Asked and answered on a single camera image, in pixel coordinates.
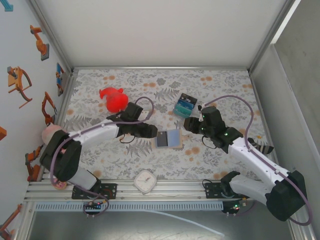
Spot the aluminium frame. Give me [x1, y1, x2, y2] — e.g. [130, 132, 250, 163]
[14, 0, 317, 240]

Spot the white square clock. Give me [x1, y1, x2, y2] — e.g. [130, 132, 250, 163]
[133, 169, 158, 196]

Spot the floral printed table cloth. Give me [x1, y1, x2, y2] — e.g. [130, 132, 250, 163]
[60, 68, 279, 181]

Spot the dark grey VIP card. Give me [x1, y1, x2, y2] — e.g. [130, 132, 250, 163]
[156, 131, 169, 148]

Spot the striped sock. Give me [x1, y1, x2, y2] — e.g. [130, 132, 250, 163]
[249, 139, 275, 155]

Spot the teal green card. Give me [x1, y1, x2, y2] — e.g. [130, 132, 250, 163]
[173, 104, 191, 117]

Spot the light blue card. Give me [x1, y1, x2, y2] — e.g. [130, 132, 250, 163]
[167, 129, 181, 148]

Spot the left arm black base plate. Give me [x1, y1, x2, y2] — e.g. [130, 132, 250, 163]
[71, 183, 118, 200]

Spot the black Vip card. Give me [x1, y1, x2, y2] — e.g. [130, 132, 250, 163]
[179, 93, 198, 106]

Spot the dark blue card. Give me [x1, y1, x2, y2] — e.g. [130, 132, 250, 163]
[176, 99, 195, 111]

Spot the pink donut toy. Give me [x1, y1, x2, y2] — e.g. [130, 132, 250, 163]
[51, 180, 68, 191]

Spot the teal black small box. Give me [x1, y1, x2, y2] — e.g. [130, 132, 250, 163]
[172, 92, 198, 118]

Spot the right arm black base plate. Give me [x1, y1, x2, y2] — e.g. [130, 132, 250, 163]
[204, 181, 251, 200]

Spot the red plush toy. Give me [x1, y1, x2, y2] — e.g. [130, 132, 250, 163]
[99, 86, 130, 114]

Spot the white slotted cable duct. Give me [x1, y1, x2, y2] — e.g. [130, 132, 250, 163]
[33, 201, 225, 211]

